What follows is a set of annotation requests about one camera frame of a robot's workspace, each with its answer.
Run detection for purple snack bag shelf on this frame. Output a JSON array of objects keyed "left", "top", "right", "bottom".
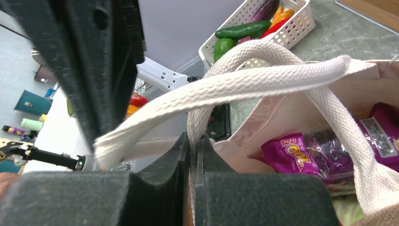
[{"left": 251, "top": 103, "right": 399, "bottom": 185}]

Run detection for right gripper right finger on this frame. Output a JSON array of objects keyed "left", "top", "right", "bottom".
[{"left": 194, "top": 135, "right": 339, "bottom": 226}]

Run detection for purple eggplant toy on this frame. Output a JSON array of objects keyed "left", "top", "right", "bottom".
[{"left": 248, "top": 0, "right": 280, "bottom": 22}]

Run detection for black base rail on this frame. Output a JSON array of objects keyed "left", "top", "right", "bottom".
[{"left": 206, "top": 104, "right": 231, "bottom": 141}]

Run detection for white perforated basket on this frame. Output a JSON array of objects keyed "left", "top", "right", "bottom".
[{"left": 199, "top": 0, "right": 315, "bottom": 69}]

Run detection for brown burlap grocery bag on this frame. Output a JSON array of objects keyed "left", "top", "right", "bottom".
[{"left": 94, "top": 40, "right": 399, "bottom": 226}]

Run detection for pink sweet potato toy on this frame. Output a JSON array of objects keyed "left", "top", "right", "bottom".
[{"left": 237, "top": 36, "right": 252, "bottom": 45}]

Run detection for green cabbage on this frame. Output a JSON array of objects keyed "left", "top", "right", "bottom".
[{"left": 332, "top": 194, "right": 365, "bottom": 226}]

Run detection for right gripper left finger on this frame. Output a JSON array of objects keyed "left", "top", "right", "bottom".
[{"left": 0, "top": 133, "right": 189, "bottom": 226}]

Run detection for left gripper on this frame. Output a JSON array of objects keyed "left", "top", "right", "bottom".
[{"left": 0, "top": 0, "right": 146, "bottom": 146}]

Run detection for red pepper toy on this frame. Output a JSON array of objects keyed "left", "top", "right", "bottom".
[{"left": 260, "top": 17, "right": 291, "bottom": 39}]

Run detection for green cucumber toy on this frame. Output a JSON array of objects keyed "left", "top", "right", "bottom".
[{"left": 215, "top": 20, "right": 271, "bottom": 40}]

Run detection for teal bin in background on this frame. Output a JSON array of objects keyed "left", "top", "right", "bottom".
[{"left": 14, "top": 90, "right": 52, "bottom": 116}]

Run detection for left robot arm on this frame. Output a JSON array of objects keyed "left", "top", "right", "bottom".
[{"left": 0, "top": 0, "right": 190, "bottom": 145}]

